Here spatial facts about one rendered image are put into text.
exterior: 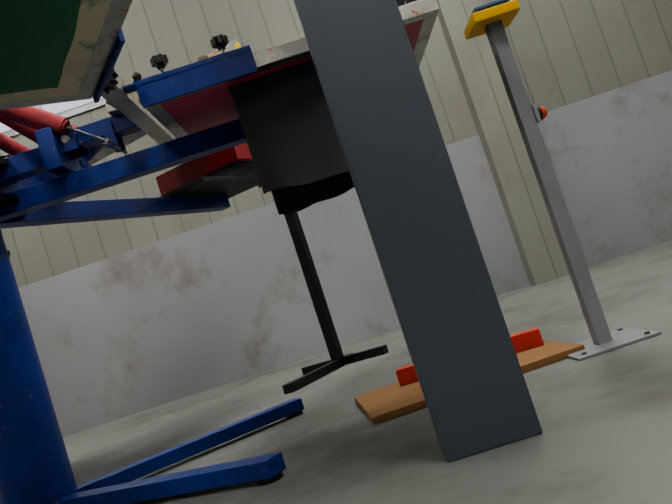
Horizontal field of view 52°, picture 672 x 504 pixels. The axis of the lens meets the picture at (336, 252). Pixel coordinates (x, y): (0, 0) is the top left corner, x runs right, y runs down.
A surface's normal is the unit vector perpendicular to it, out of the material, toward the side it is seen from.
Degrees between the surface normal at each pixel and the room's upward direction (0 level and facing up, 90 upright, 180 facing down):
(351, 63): 90
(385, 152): 90
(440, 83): 90
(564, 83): 90
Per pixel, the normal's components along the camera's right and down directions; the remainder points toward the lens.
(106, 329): -0.06, -0.04
